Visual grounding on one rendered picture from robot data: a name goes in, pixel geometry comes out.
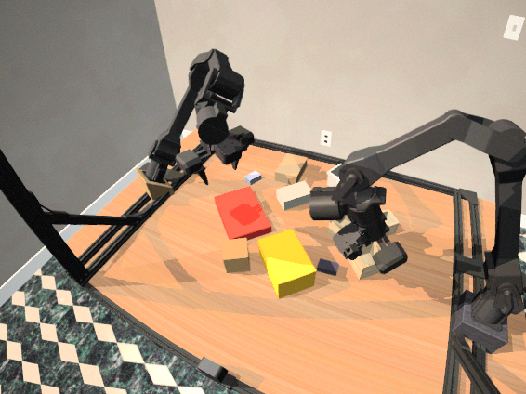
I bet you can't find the red flat slab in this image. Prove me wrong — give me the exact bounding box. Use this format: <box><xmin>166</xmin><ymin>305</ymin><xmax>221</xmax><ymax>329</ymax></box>
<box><xmin>214</xmin><ymin>187</ymin><xmax>271</xmax><ymax>240</ymax></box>

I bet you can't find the yellow block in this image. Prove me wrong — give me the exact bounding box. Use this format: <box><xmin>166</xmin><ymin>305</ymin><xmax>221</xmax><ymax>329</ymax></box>
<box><xmin>258</xmin><ymin>229</ymin><xmax>316</xmax><ymax>298</ymax></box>

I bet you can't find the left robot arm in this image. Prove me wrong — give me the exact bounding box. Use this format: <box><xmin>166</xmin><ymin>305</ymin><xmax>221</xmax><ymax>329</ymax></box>
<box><xmin>142</xmin><ymin>48</ymin><xmax>248</xmax><ymax>184</ymax></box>

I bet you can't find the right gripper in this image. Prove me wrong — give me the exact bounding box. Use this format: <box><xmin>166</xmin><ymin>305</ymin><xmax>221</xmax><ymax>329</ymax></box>
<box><xmin>347</xmin><ymin>210</ymin><xmax>408</xmax><ymax>274</ymax></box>

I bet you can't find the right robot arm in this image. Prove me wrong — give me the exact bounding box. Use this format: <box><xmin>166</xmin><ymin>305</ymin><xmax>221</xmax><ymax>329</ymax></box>
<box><xmin>309</xmin><ymin>110</ymin><xmax>526</xmax><ymax>332</ymax></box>

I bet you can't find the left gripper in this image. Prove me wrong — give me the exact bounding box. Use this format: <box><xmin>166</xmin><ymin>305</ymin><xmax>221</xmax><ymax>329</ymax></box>
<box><xmin>176</xmin><ymin>125</ymin><xmax>255</xmax><ymax>185</ymax></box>

